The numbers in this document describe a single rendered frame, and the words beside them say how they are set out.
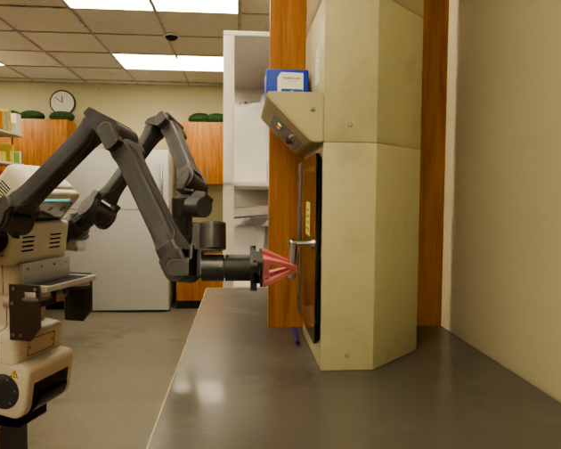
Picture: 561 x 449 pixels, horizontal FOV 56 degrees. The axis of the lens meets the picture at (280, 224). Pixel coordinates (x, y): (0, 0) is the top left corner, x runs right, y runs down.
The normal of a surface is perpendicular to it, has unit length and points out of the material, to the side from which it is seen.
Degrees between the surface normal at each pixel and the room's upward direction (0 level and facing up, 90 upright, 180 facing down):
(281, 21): 90
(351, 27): 90
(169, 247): 76
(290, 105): 90
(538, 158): 90
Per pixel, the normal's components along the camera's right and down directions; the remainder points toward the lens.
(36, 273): 0.97, 0.02
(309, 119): 0.07, 0.05
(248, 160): -0.35, 0.10
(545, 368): -1.00, 0.00
